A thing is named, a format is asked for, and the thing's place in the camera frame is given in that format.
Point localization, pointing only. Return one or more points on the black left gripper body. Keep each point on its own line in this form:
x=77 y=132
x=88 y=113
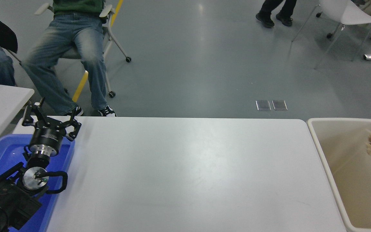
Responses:
x=47 y=135

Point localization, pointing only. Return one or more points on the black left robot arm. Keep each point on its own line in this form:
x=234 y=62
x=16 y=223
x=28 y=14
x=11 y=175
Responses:
x=8 y=199

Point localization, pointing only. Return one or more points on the rolling chair with armrests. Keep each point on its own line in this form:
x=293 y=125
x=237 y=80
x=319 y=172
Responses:
x=116 y=42

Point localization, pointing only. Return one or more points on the metal floor socket plate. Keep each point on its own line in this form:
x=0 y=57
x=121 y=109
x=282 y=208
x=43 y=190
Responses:
x=263 y=105
x=279 y=105

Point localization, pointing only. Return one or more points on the blue plastic tray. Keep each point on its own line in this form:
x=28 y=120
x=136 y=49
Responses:
x=2 y=151

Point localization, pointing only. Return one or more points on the grey chair leg with castor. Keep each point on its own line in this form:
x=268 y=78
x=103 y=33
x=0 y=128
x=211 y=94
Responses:
x=14 y=56

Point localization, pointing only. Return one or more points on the white shell chair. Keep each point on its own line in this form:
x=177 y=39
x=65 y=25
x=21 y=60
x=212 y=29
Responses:
x=349 y=13

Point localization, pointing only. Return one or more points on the seated person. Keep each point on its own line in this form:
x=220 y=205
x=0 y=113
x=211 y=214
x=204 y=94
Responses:
x=60 y=42

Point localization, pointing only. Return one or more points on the large pale plastic bin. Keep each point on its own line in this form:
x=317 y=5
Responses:
x=343 y=154

